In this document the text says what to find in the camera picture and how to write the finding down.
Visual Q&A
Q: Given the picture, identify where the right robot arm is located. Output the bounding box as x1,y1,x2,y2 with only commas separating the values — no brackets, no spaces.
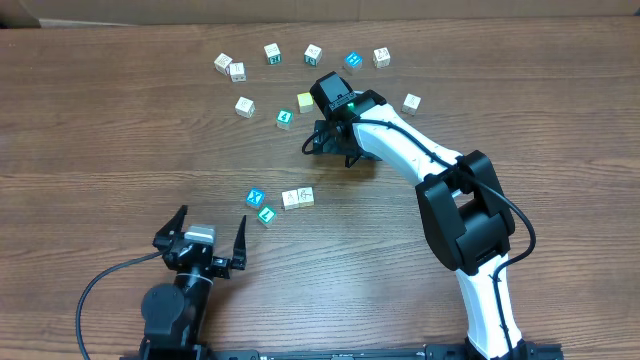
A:
307,72,530,359

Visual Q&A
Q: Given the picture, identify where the green number 4 block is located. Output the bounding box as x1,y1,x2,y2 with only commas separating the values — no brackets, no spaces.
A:
276,109,294,130

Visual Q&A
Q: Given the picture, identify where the plain wooden block far-left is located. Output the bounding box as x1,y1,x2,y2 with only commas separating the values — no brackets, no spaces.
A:
214,53,233,76

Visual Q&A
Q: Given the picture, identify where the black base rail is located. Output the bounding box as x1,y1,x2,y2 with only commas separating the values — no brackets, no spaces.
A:
119,342,565,360

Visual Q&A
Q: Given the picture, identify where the wooden letter A block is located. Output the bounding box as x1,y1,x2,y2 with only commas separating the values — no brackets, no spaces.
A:
282,190,299,210

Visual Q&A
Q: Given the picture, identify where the blue top block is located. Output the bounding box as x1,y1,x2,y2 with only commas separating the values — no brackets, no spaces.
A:
343,51,363,75

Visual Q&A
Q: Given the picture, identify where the cardboard strip at table back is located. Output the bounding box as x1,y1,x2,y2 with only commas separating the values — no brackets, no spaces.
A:
1,0,639,28

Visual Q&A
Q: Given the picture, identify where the plain wooden block front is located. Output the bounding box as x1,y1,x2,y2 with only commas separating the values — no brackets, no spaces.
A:
257,205,277,228

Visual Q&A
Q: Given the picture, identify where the wooden block yellow side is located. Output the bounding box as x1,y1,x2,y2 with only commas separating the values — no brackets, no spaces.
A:
297,187,315,207

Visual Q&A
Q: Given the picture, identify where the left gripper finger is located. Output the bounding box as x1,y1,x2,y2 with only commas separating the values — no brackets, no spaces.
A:
231,216,247,270
152,205,188,251

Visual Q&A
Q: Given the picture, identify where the wooden block far right top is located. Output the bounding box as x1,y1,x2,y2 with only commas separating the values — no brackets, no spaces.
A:
373,47,391,69

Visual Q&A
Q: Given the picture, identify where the plain wooden block left-middle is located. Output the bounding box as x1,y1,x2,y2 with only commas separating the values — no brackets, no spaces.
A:
235,97,255,118

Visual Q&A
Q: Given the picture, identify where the plain wooden block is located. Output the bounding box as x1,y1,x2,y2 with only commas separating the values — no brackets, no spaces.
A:
401,94,421,116
235,97,255,118
257,205,277,228
214,53,233,76

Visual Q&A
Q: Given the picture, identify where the wooden block green H side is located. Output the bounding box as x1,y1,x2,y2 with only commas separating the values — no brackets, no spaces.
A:
264,43,282,65

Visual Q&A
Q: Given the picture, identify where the wooden block red-edged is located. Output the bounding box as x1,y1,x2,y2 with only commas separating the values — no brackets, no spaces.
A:
229,62,247,82

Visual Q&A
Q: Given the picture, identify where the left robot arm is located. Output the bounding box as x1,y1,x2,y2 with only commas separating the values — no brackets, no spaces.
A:
139,205,247,359

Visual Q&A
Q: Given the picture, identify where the plain wooden block right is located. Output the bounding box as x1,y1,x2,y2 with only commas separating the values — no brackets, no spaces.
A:
401,94,421,116

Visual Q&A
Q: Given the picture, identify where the yellow top block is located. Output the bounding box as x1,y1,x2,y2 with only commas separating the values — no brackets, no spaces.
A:
297,92,314,114

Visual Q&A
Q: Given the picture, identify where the wooden block teal side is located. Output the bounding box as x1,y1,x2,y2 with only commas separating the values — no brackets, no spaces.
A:
304,44,322,67

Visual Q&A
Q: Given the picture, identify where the blue X block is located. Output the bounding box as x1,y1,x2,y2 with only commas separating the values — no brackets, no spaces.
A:
245,188,265,209

